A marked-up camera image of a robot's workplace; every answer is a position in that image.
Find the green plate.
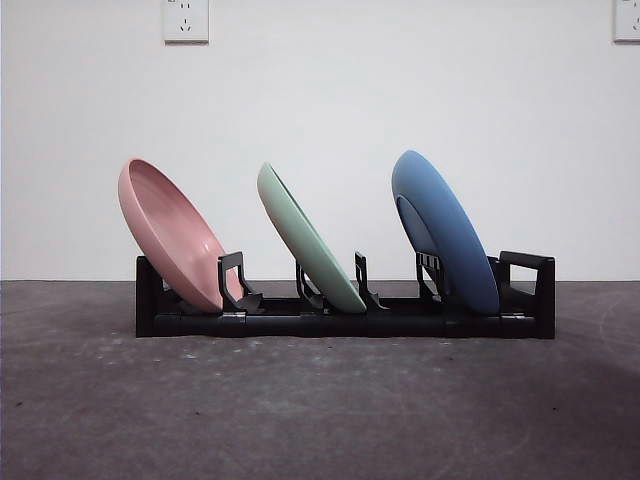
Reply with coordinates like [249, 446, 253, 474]
[256, 161, 368, 315]

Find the blue plate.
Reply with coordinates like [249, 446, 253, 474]
[391, 148, 500, 319]

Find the pink plate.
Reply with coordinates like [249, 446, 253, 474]
[117, 158, 245, 311]

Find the black plastic dish rack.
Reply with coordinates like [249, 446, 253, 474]
[135, 249, 557, 341]

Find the white wall socket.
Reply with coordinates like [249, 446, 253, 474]
[163, 0, 210, 45]
[613, 0, 640, 44]

